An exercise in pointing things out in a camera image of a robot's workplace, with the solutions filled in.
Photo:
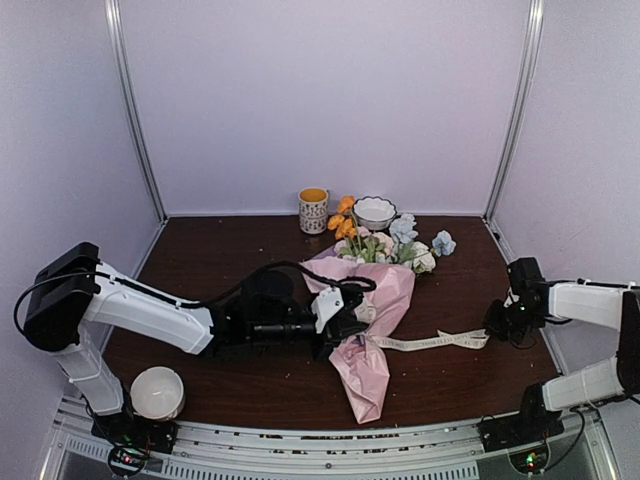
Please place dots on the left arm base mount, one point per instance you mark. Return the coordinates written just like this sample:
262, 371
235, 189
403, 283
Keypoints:
133, 441

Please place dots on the aluminium front rail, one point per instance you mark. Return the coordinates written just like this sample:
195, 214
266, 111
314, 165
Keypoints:
441, 451

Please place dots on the left aluminium frame post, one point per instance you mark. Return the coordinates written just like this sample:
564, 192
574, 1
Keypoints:
117, 37

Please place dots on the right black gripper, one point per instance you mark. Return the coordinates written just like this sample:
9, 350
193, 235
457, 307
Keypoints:
492, 325

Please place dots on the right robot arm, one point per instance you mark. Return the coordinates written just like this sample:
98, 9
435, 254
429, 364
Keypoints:
594, 322

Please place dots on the white scalloped bowl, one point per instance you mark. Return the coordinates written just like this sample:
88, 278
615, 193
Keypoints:
374, 213

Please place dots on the pink purple wrapping paper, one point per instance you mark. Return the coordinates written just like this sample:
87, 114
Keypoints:
359, 361

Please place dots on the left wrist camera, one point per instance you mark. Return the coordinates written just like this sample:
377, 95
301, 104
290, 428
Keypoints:
331, 301

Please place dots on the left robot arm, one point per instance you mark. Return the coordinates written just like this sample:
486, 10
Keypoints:
280, 303

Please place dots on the pink fake flower stem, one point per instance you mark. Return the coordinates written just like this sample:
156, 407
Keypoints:
374, 247

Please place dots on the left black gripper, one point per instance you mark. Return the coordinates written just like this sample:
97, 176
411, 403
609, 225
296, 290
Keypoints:
329, 342

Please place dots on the right aluminium frame post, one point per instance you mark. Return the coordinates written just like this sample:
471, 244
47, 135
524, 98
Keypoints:
529, 59

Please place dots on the beige ribbon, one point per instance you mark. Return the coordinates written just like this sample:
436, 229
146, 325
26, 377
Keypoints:
475, 340

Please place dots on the orange fake flower stem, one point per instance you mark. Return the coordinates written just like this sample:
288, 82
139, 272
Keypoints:
345, 228

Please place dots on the light blue fake flower stem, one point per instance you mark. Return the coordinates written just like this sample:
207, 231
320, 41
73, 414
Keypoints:
403, 232

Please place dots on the patterned mug with orange inside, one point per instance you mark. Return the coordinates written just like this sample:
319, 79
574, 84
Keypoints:
313, 210

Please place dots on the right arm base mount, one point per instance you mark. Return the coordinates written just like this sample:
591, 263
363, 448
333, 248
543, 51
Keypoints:
520, 435

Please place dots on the aluminium frame post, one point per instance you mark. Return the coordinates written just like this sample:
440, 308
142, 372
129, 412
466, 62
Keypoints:
117, 37
529, 59

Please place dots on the white round cup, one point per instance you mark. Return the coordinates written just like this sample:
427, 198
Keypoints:
158, 394

